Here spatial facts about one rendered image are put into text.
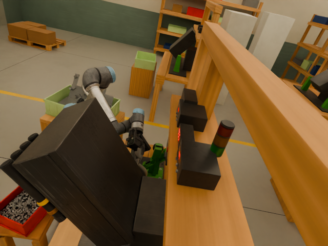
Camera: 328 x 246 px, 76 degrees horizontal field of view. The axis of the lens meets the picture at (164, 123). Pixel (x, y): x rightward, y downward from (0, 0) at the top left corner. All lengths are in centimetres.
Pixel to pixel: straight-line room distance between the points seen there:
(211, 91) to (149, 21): 722
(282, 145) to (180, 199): 40
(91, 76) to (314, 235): 131
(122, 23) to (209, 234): 804
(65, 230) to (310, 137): 124
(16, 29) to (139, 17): 371
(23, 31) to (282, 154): 701
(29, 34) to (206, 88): 632
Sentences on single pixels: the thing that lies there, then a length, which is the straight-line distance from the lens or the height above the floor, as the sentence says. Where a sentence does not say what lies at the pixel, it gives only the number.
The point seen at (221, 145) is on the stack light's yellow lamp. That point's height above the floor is 166.
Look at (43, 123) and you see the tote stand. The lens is 237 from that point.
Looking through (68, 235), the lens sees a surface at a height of 90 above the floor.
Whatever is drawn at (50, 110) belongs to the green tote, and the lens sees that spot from 235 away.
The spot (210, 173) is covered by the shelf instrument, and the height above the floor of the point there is 162.
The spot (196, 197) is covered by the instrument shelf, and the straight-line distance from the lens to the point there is 72.
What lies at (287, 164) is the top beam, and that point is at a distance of 37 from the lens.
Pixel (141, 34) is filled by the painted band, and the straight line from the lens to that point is 828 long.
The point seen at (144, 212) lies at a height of 124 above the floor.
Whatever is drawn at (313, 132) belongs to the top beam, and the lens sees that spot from 39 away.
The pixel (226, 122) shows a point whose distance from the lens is 74.
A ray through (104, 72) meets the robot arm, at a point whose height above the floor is 153.
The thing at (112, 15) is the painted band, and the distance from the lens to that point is 846.
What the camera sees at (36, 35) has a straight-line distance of 691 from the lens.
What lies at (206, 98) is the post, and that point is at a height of 166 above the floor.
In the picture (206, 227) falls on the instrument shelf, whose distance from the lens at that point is 67.
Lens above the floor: 208
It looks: 33 degrees down
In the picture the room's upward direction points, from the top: 13 degrees clockwise
